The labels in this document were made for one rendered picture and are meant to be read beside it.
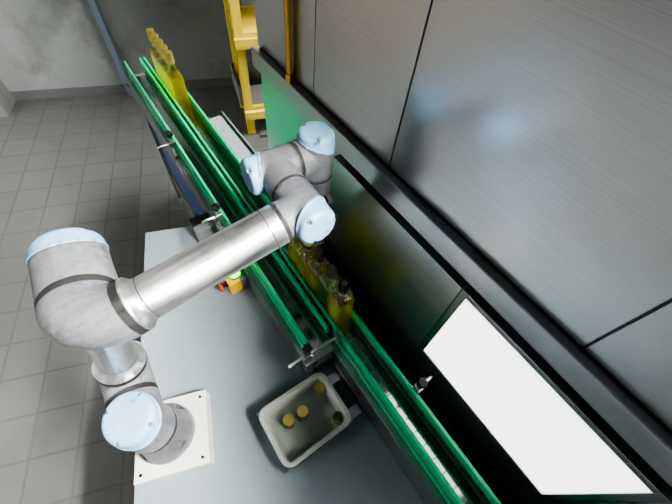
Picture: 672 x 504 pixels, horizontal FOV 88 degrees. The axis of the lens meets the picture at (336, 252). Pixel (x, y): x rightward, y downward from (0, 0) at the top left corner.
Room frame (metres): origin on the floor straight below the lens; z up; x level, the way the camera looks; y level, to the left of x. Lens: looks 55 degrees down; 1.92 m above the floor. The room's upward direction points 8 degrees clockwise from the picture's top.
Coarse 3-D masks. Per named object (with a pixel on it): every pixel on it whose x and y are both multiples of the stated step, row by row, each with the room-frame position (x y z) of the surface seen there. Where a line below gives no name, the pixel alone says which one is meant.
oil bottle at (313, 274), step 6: (312, 258) 0.56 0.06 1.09; (312, 264) 0.54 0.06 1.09; (324, 264) 0.54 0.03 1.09; (312, 270) 0.53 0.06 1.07; (318, 270) 0.52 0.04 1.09; (324, 270) 0.53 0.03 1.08; (312, 276) 0.53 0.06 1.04; (318, 276) 0.52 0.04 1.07; (312, 282) 0.53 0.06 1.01; (312, 288) 0.52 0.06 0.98
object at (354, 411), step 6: (336, 366) 0.35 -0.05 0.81; (336, 372) 0.34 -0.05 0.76; (330, 378) 0.32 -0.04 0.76; (336, 378) 0.33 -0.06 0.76; (342, 378) 0.32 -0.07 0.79; (348, 384) 0.30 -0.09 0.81; (348, 390) 0.29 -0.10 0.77; (354, 396) 0.27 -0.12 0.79; (360, 402) 0.25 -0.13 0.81; (354, 408) 0.24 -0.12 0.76; (360, 408) 0.24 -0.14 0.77; (258, 414) 0.18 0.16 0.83; (354, 414) 0.22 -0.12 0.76; (348, 426) 0.19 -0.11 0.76; (324, 444) 0.13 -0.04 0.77; (300, 462) 0.08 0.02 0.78; (288, 468) 0.06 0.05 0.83
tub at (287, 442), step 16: (304, 384) 0.27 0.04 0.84; (288, 400) 0.23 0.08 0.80; (304, 400) 0.24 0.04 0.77; (320, 400) 0.25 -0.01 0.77; (336, 400) 0.24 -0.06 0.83; (272, 416) 0.19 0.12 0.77; (320, 416) 0.20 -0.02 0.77; (272, 432) 0.14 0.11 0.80; (288, 432) 0.15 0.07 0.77; (304, 432) 0.16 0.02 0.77; (320, 432) 0.16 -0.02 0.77; (336, 432) 0.16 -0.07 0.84; (288, 448) 0.11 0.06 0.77; (304, 448) 0.11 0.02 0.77; (288, 464) 0.07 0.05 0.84
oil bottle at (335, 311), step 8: (336, 288) 0.47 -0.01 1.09; (336, 296) 0.45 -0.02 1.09; (344, 296) 0.45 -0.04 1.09; (352, 296) 0.46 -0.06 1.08; (328, 304) 0.46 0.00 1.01; (336, 304) 0.43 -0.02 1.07; (344, 304) 0.43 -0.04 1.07; (352, 304) 0.45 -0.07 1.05; (328, 312) 0.46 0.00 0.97; (336, 312) 0.43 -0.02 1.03; (344, 312) 0.44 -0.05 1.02; (336, 320) 0.43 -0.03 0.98; (344, 320) 0.44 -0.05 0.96; (344, 328) 0.45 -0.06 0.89
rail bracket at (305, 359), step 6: (336, 336) 0.38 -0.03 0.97; (324, 342) 0.36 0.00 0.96; (330, 342) 0.37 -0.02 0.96; (306, 348) 0.32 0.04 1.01; (312, 348) 0.33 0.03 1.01; (318, 348) 0.34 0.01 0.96; (306, 354) 0.31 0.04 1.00; (312, 354) 0.32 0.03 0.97; (294, 360) 0.30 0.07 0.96; (300, 360) 0.30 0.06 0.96; (306, 360) 0.31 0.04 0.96; (288, 366) 0.28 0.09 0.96; (306, 366) 0.31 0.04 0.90
